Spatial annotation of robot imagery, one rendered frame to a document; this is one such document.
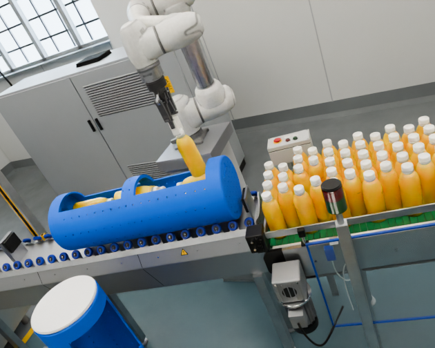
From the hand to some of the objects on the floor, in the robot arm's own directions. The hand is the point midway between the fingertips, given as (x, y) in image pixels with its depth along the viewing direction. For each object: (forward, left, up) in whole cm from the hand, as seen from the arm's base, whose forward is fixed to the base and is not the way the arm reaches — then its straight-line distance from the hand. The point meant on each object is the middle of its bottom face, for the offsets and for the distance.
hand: (175, 125), depth 160 cm
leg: (-2, -190, -141) cm, 236 cm away
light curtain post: (-30, -137, -141) cm, 199 cm away
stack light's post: (+29, +54, -146) cm, 158 cm away
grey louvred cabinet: (-196, -159, -136) cm, 287 cm away
